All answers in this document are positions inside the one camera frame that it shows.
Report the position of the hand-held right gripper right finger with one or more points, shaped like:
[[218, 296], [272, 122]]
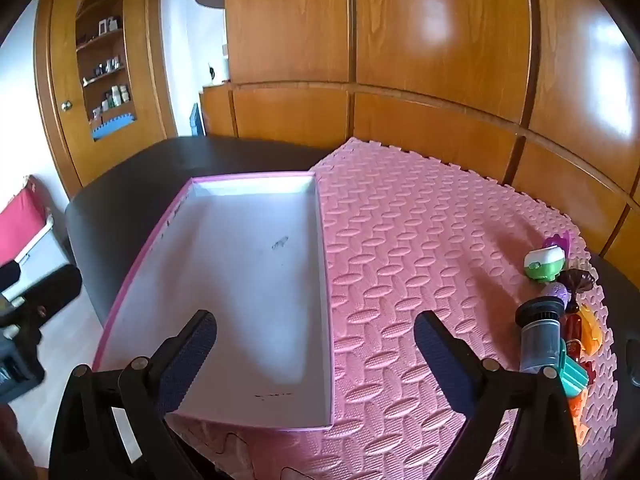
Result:
[[442, 355]]

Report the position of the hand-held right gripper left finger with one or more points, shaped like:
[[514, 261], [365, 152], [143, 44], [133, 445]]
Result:
[[187, 360]]

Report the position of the grey filter cup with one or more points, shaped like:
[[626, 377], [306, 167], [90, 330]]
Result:
[[540, 335]]

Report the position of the purple oval scrubber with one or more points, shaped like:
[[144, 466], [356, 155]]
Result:
[[556, 293]]

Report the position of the teal plastic mold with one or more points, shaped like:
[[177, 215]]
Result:
[[572, 375]]

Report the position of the red plastic toy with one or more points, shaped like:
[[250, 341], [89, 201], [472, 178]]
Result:
[[573, 330]]

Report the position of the green white plug-in device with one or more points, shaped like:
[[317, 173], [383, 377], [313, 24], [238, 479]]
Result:
[[542, 260]]

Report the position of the red puzzle block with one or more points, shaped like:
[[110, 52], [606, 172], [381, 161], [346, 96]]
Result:
[[591, 372]]

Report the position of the yellow orange plastic toy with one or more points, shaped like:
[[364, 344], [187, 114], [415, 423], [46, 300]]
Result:
[[592, 332]]

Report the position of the brown hair brush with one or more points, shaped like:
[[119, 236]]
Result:
[[575, 278]]

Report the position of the magenta plastic mold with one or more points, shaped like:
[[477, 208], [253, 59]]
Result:
[[564, 241]]

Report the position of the person's left forearm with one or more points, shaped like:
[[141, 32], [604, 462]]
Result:
[[12, 442]]

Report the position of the red cloth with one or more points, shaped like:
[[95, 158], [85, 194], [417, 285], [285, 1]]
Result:
[[17, 220]]

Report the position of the pink foam mat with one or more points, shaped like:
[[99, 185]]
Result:
[[400, 240]]

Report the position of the blue foam mat in niche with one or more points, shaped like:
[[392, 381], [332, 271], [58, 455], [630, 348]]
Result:
[[112, 126]]

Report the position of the bottles on shelf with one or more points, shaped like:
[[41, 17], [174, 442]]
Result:
[[116, 96]]

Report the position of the blue foam mat piece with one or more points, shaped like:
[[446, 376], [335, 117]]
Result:
[[196, 120]]

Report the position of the wooden cabinet with shelf niche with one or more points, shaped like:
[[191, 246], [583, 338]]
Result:
[[55, 60]]

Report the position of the wooden wardrobe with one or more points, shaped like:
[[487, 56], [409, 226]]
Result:
[[425, 50]]

